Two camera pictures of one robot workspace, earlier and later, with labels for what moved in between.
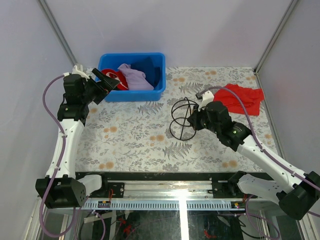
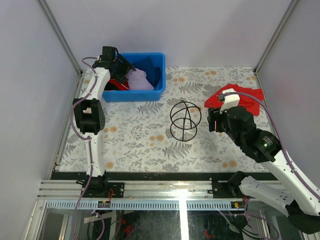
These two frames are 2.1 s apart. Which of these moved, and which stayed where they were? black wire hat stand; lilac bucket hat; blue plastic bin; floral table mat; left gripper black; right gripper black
Moved: right gripper black; left gripper black
Stayed: black wire hat stand; lilac bucket hat; floral table mat; blue plastic bin
